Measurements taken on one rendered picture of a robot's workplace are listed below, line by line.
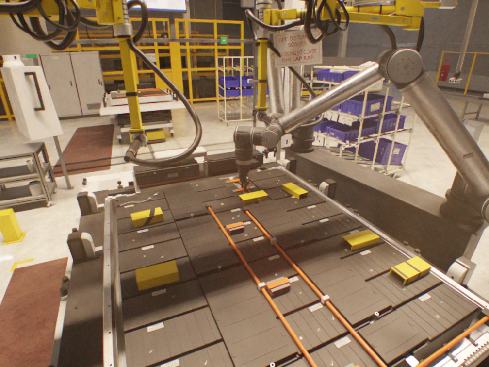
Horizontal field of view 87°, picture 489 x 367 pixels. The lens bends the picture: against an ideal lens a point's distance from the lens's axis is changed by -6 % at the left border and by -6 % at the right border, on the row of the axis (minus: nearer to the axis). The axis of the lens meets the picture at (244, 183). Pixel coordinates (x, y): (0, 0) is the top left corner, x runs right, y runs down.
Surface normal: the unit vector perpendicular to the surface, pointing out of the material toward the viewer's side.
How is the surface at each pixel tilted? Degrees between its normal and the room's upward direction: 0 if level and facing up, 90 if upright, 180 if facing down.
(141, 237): 0
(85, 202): 90
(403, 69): 90
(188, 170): 90
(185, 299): 0
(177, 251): 0
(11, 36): 90
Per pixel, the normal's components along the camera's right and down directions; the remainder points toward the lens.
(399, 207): -0.86, 0.22
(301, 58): -0.32, 0.40
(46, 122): 0.76, 0.28
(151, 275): 0.00, -0.90
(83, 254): 0.41, 0.39
